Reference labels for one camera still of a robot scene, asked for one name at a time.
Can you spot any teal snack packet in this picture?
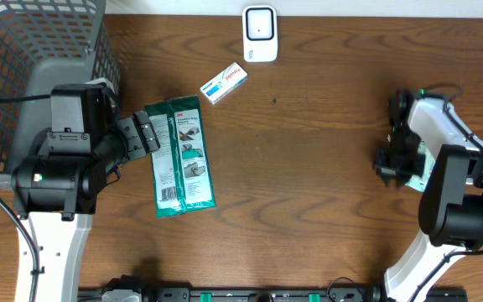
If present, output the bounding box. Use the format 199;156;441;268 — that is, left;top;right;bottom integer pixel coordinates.
405;141;435;192

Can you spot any large green box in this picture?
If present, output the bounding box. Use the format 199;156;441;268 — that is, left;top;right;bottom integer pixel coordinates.
145;96;216;218

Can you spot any white green box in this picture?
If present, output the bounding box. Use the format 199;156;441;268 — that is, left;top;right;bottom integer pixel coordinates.
200;62;248;104

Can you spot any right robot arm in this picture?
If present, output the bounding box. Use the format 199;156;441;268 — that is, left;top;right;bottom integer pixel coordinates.
365;84;483;301

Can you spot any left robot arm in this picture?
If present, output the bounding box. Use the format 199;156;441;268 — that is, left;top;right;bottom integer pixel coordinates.
12;81;160;301

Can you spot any grey plastic mesh basket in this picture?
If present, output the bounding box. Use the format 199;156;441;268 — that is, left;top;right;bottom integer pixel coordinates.
0;0;121;190

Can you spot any left black cable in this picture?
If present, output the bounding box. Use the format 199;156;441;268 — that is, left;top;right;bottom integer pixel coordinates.
0;94;52;302

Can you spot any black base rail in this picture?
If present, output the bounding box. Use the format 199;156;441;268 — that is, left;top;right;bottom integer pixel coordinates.
77;286;469;302

